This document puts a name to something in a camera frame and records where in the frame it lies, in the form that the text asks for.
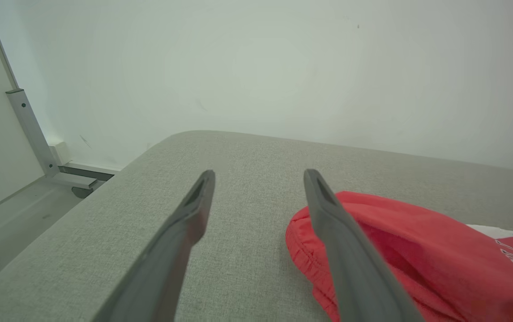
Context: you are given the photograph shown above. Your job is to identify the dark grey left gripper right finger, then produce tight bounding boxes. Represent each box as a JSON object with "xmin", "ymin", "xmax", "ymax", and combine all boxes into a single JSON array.
[{"xmin": 304, "ymin": 169, "xmax": 425, "ymax": 322}]

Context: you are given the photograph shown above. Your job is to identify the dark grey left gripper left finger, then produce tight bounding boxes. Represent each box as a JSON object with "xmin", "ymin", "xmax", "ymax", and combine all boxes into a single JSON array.
[{"xmin": 93, "ymin": 169, "xmax": 216, "ymax": 322}]

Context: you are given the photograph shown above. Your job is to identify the red shorts with white stripe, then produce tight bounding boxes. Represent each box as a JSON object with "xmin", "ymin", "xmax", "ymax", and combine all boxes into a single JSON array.
[{"xmin": 286, "ymin": 191, "xmax": 513, "ymax": 322}]

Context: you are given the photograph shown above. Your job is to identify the grey metal foot plate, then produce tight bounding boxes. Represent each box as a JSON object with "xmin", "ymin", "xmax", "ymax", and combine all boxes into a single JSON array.
[{"xmin": 50, "ymin": 172, "xmax": 99, "ymax": 190}]

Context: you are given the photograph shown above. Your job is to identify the small white block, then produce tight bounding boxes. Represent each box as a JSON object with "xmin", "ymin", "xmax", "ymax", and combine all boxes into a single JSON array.
[{"xmin": 49, "ymin": 142, "xmax": 72, "ymax": 166}]

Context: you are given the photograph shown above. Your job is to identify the grey metal frame post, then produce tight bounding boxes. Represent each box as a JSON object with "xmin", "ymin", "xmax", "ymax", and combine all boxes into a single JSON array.
[{"xmin": 6, "ymin": 89, "xmax": 60, "ymax": 177}]

